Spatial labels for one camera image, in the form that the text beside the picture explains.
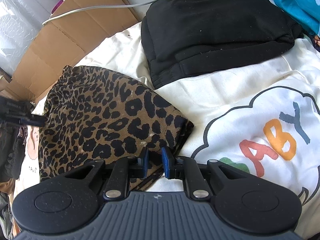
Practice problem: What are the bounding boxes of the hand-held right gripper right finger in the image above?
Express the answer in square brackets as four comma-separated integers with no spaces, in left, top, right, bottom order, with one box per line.
[161,147,250,202]

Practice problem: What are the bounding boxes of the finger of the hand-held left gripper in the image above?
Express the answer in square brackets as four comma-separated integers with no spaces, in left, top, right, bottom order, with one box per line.
[7,114,47,128]

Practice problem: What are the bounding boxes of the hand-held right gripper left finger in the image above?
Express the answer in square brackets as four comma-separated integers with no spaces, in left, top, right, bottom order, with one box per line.
[64,147,150,202]

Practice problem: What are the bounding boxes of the leopard print pants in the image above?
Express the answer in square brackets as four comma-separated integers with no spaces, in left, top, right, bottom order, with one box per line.
[38,65,195,192]

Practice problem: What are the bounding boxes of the grey plastic-wrapped mattress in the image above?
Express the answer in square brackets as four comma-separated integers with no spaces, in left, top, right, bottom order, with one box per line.
[0,0,65,78]

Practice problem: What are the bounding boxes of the flat cardboard sheet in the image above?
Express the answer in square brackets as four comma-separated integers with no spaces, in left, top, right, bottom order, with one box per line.
[0,0,140,105]

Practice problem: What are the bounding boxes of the cream printed blanket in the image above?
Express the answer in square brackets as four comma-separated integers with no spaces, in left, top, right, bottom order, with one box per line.
[15,21,320,205]

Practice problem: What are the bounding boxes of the folded black garment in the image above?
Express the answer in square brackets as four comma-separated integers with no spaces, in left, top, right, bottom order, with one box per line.
[140,0,304,90]

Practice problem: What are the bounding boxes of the teal printed cloth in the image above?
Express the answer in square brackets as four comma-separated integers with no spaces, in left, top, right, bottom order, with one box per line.
[245,0,320,35]

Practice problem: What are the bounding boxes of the white cable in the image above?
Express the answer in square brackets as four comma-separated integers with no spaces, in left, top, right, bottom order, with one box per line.
[42,1,155,26]

